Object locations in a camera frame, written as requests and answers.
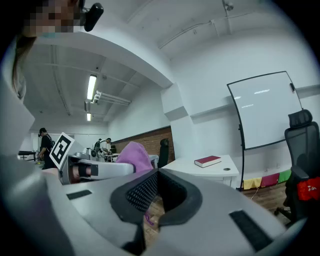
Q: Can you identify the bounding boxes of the black head-worn camera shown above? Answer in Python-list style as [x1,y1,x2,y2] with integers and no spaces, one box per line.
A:
[83,2,105,33]

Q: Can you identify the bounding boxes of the person's left forearm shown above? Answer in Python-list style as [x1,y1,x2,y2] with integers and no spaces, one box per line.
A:
[41,167,60,176]

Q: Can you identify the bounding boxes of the person's head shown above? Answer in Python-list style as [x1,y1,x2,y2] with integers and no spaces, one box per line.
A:
[23,0,86,38]

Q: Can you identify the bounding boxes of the white ceiling pipes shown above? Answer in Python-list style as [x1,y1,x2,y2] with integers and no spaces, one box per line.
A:
[93,90,132,106]

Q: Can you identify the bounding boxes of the black mesh office chair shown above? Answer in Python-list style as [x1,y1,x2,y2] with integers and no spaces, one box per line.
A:
[273,109,320,227]

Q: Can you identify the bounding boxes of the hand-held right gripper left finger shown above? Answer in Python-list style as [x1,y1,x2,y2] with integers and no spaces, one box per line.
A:
[42,168,161,256]

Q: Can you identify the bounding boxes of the magenta cloth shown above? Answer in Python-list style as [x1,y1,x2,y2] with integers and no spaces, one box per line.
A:
[259,172,280,188]

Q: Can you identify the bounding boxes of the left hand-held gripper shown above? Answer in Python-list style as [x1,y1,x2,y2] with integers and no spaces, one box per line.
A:
[49,132,136,186]

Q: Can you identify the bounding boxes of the red book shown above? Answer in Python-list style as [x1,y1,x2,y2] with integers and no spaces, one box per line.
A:
[194,155,223,169]

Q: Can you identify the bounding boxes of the green cloth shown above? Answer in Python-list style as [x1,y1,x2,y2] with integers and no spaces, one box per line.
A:
[277,169,293,184]

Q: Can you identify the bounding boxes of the person's beige shirt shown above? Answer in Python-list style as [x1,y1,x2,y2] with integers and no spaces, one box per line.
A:
[0,34,36,157]

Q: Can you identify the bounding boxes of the red cloth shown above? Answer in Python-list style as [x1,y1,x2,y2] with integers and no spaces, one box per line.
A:
[296,176,320,201]

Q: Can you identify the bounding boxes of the purple cloth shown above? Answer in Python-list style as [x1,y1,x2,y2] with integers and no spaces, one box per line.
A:
[115,141,155,226]

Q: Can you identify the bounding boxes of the black gas strut rod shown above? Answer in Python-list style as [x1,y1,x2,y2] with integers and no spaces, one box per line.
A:
[226,70,305,192]

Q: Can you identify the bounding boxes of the person's left hand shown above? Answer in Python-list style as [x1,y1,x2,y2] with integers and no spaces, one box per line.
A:
[70,165,92,184]

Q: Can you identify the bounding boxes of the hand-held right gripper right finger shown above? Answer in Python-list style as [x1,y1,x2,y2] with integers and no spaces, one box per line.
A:
[147,168,307,256]

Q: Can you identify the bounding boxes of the yellow cloth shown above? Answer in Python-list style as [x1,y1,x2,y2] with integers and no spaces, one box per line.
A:
[242,177,263,190]

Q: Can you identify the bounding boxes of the light blue table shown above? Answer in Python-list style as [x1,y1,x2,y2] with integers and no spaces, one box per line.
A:
[148,154,160,169]

